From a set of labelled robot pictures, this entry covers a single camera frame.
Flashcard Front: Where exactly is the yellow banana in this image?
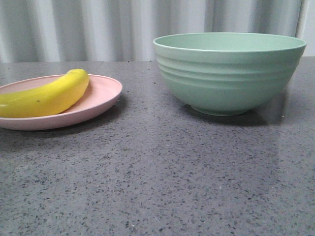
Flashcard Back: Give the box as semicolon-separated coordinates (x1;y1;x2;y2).
0;69;90;118

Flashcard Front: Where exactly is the green ribbed bowl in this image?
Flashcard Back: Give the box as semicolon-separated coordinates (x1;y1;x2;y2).
153;32;306;116

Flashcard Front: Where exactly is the pink plate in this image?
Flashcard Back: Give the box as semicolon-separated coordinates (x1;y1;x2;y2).
0;74;123;131

